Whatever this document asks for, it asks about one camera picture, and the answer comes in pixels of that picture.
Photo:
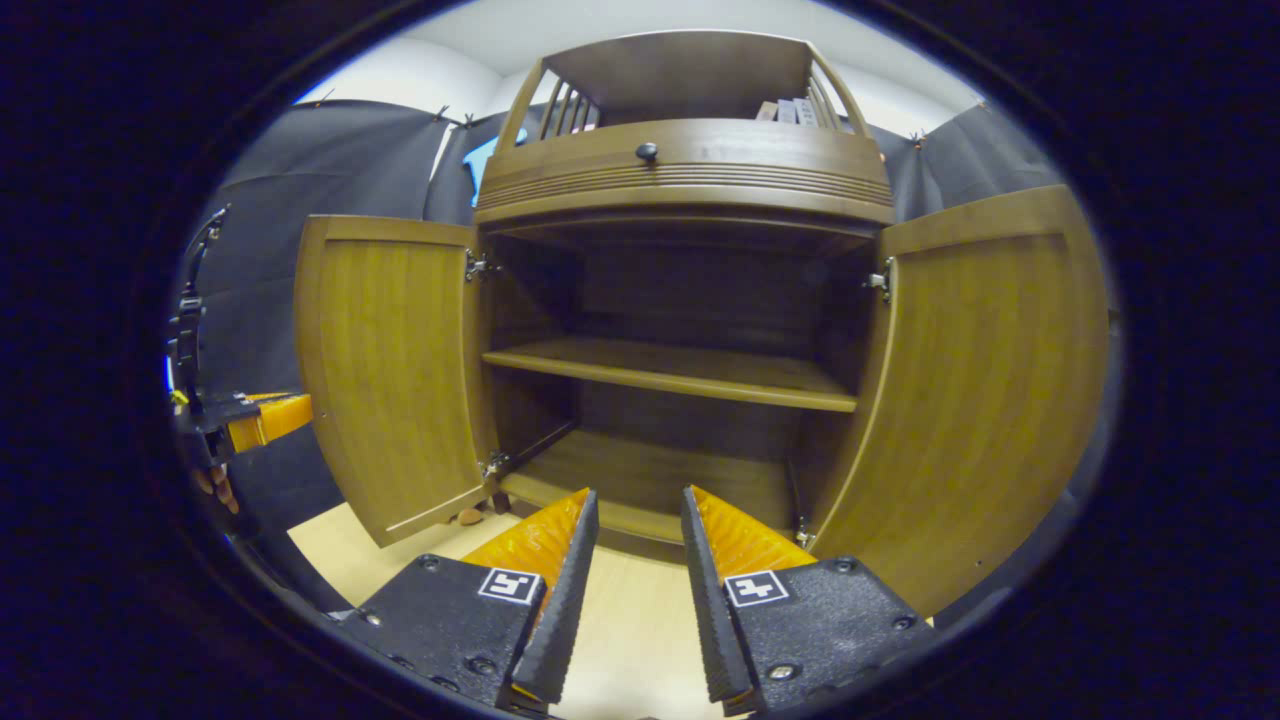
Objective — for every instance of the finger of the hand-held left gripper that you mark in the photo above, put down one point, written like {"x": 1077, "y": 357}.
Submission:
{"x": 275, "y": 415}

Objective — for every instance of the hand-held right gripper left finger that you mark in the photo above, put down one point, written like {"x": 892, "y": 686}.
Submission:
{"x": 570, "y": 620}

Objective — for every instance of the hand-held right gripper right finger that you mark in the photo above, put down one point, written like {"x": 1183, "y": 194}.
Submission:
{"x": 712, "y": 620}

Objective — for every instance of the wooden double-door shoe cabinet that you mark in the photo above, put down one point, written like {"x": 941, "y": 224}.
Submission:
{"x": 700, "y": 290}

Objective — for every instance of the metal door hinge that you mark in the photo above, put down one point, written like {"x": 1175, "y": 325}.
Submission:
{"x": 495, "y": 466}
{"x": 880, "y": 280}
{"x": 802, "y": 533}
{"x": 478, "y": 266}

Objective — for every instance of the wooden inner cabinet shelf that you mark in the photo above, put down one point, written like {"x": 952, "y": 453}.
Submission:
{"x": 680, "y": 370}

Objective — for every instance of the wooden cabinet drawer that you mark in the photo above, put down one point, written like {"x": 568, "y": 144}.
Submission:
{"x": 760, "y": 160}

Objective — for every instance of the penguin plush toy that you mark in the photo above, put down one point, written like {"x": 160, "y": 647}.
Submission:
{"x": 470, "y": 516}

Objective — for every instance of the black backdrop cloth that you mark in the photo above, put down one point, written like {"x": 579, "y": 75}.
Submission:
{"x": 300, "y": 160}

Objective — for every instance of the black round drawer knob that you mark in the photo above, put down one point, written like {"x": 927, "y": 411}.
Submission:
{"x": 647, "y": 152}

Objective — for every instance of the grey shelf book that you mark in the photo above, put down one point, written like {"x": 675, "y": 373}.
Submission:
{"x": 787, "y": 111}

